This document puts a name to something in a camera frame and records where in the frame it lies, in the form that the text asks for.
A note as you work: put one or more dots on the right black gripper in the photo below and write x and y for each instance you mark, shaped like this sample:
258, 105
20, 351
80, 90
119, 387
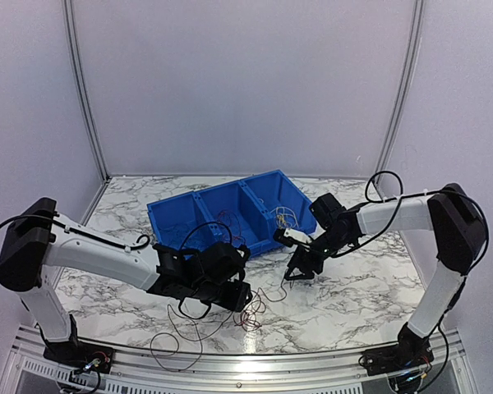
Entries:
301, 262

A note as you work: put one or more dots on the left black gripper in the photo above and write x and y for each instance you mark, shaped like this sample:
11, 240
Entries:
237, 301

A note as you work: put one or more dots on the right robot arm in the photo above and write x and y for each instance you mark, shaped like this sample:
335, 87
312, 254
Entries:
461, 238

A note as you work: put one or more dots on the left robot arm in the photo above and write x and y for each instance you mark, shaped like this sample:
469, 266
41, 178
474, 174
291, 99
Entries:
41, 238

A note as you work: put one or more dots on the blue three-compartment plastic bin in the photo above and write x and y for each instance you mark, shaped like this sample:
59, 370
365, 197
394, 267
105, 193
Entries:
244, 212

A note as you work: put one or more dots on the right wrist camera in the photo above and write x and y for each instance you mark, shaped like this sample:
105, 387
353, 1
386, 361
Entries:
289, 237

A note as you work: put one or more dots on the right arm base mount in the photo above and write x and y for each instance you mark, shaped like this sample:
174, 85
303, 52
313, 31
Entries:
391, 359

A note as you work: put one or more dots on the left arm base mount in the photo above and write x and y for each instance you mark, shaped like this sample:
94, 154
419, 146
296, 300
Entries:
80, 355

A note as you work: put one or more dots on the aluminium front rail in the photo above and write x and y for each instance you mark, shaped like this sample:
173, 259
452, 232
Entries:
142, 370

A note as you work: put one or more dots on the left aluminium frame post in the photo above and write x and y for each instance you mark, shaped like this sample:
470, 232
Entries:
78, 74

